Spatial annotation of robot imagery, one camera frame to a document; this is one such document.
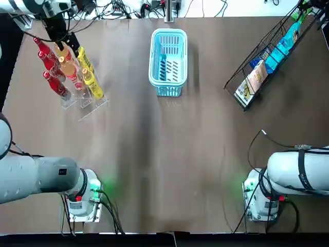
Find red cola bottle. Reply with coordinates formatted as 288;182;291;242
32;37;56;64
42;70;72;101
37;50;67;82

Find yellow drink bottle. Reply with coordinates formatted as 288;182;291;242
77;45;94;74
82;67;105;100

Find black usb hub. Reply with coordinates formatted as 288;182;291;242
109;2;131;17

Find orange tea bottle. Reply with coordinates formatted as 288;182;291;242
53;43;74;65
58;56;85;91

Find teal chips bag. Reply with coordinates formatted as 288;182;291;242
281;21;308;56
264;43;290;76

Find aluminium frame rail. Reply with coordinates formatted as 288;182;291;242
17;14;33;29

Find clear acrylic bottle tray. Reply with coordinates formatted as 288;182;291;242
60;77;109;122

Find black wire rack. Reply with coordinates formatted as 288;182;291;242
223;0;325;112

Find black arm base cable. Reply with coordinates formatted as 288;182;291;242
232;167;301;234
96;189;125;235

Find green snack bag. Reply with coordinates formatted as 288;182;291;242
291;0;314;23

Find loose black cable silver plug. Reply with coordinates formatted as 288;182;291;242
247;130;299;169

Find white yellow snack packet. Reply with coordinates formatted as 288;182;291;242
235;78;255;105

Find aluminium camera post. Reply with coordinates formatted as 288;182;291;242
164;0;178;23

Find light blue plastic basket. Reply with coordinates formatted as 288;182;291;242
148;28;188;98

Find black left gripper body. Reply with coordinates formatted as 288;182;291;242
42;13;72;43

